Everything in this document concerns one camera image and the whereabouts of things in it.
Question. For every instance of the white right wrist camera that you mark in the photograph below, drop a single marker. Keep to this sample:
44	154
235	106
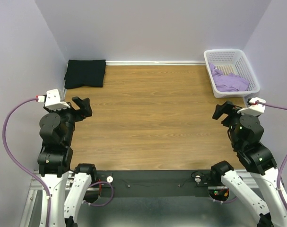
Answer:
255	107

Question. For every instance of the black t shirt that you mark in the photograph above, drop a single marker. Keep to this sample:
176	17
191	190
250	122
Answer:
85	73

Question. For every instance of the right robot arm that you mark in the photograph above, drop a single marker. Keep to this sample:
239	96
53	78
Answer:
245	133

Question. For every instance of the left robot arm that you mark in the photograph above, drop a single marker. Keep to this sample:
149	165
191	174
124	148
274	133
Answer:
56	130

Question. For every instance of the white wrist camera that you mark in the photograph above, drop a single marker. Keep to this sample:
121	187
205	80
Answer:
53	100
255	107

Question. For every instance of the white plastic laundry basket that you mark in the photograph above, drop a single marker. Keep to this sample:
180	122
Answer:
231	61

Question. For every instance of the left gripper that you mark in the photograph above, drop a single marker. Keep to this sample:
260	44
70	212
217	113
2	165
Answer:
85	109

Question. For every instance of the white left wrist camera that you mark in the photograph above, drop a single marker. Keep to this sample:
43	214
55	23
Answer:
53	100

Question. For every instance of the purple t shirt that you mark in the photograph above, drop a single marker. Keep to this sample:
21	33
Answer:
228	83

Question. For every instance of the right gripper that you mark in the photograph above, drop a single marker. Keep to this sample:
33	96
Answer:
228	107

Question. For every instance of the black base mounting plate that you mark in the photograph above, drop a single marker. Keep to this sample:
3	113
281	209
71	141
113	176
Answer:
160	183

